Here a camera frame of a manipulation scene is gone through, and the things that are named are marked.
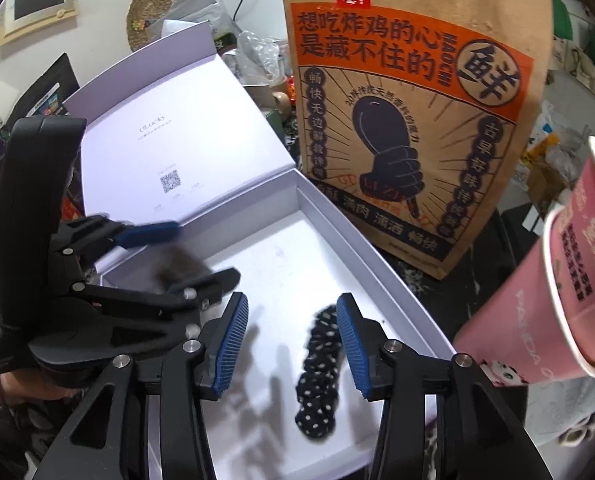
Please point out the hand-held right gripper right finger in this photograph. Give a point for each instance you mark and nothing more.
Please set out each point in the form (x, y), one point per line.
(352, 345)

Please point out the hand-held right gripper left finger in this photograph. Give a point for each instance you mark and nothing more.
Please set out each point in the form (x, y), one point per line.
(230, 345)

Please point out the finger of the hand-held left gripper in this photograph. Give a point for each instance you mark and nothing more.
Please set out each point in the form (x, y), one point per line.
(212, 280)
(147, 235)

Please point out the brown furry scrunchie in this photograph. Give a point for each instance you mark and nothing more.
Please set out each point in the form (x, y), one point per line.
(182, 265)

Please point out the black polka dot scrunchie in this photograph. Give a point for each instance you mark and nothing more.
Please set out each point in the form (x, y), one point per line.
(317, 375)

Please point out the white gift box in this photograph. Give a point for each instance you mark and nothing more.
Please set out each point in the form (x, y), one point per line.
(287, 270)

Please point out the dark printed box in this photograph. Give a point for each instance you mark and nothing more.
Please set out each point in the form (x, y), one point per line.
(52, 90)

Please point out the pink paper cup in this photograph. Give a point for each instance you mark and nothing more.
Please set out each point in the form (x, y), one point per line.
(517, 320)
(592, 260)

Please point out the clear plastic bag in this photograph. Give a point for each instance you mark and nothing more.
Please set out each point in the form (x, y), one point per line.
(262, 55)

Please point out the woven straw coaster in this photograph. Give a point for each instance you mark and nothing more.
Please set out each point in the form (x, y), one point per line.
(147, 15)

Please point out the grey plastic mailer bag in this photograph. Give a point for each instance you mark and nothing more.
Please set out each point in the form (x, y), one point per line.
(202, 10)

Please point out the kraft paper bag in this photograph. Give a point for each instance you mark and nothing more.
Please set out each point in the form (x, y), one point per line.
(402, 60)

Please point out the white picture frame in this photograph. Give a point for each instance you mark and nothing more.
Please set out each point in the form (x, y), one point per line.
(37, 7)

